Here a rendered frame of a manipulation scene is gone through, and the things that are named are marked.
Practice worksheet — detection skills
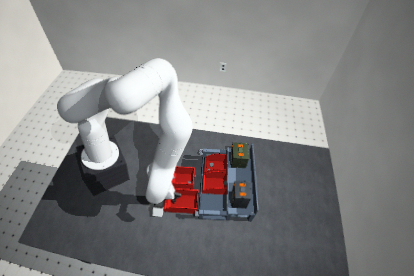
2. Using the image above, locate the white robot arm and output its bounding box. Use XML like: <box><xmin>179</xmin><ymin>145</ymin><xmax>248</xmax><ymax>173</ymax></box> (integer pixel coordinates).
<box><xmin>57</xmin><ymin>58</ymin><xmax>193</xmax><ymax>217</ymax></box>

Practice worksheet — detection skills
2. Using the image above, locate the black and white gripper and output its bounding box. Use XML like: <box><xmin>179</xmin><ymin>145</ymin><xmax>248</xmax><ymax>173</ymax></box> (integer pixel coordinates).
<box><xmin>165</xmin><ymin>185</ymin><xmax>181</xmax><ymax>204</ymax></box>

